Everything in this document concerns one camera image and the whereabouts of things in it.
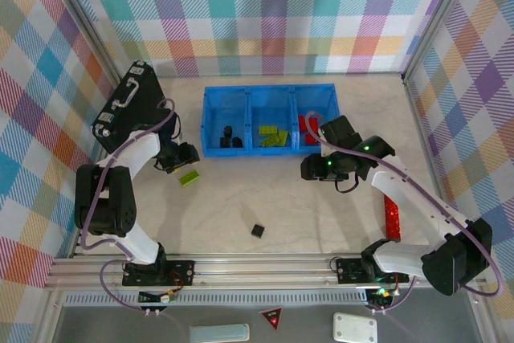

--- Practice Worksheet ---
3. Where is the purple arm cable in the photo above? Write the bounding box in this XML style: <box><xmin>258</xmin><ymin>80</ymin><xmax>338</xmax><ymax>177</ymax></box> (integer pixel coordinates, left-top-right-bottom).
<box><xmin>80</xmin><ymin>97</ymin><xmax>180</xmax><ymax>314</ymax></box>
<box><xmin>304</xmin><ymin>109</ymin><xmax>505</xmax><ymax>314</ymax></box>

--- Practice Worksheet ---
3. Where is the red triangle warning sign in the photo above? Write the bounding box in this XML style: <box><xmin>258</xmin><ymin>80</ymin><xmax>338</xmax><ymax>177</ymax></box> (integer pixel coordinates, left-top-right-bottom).
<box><xmin>259</xmin><ymin>307</ymin><xmax>284</xmax><ymax>332</ymax></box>

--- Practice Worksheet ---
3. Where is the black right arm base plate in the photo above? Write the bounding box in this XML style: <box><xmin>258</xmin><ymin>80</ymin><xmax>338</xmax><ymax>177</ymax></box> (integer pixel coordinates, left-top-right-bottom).
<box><xmin>335</xmin><ymin>256</ymin><xmax>410</xmax><ymax>286</ymax></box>

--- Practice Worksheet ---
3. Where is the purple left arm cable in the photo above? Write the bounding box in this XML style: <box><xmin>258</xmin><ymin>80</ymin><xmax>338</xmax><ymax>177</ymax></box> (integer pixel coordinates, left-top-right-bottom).
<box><xmin>80</xmin><ymin>97</ymin><xmax>180</xmax><ymax>314</ymax></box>

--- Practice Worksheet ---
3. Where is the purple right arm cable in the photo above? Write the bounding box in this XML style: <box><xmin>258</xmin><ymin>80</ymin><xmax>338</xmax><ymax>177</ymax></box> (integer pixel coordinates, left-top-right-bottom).
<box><xmin>304</xmin><ymin>109</ymin><xmax>505</xmax><ymax>314</ymax></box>

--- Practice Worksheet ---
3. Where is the aluminium frame post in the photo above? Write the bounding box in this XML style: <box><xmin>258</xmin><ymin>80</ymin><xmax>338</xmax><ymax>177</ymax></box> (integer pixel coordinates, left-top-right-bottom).
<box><xmin>401</xmin><ymin>0</ymin><xmax>479</xmax><ymax>83</ymax></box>
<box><xmin>50</xmin><ymin>0</ymin><xmax>125</xmax><ymax>81</ymax></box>

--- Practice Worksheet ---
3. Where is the black briefcase with metal handle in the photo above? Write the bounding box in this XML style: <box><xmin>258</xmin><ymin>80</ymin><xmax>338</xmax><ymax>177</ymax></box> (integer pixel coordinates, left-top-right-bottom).
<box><xmin>91</xmin><ymin>60</ymin><xmax>168</xmax><ymax>156</ymax></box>

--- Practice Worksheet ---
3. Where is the red glitter toy microphone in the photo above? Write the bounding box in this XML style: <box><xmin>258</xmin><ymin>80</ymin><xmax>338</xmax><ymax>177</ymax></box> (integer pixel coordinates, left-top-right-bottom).
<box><xmin>383</xmin><ymin>194</ymin><xmax>403</xmax><ymax>242</ymax></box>

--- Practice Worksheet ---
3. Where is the perforated metal cable duct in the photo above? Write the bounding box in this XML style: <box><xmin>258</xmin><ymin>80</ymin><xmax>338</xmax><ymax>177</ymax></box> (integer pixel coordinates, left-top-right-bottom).
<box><xmin>63</xmin><ymin>292</ymin><xmax>370</xmax><ymax>308</ymax></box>

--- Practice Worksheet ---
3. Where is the aluminium mounting rail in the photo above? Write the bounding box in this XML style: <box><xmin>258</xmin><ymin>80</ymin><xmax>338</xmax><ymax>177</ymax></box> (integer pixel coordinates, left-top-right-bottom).
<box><xmin>43</xmin><ymin>253</ymin><xmax>487</xmax><ymax>292</ymax></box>

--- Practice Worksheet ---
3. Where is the grey metal shelf plate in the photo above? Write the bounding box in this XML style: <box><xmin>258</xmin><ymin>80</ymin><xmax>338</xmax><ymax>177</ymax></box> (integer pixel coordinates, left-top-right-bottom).
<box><xmin>51</xmin><ymin>286</ymin><xmax>485</xmax><ymax>343</ymax></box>

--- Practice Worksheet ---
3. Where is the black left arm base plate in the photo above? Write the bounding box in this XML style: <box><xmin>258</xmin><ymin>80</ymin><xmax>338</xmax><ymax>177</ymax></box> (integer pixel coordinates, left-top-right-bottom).
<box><xmin>121</xmin><ymin>258</ymin><xmax>197</xmax><ymax>288</ymax></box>

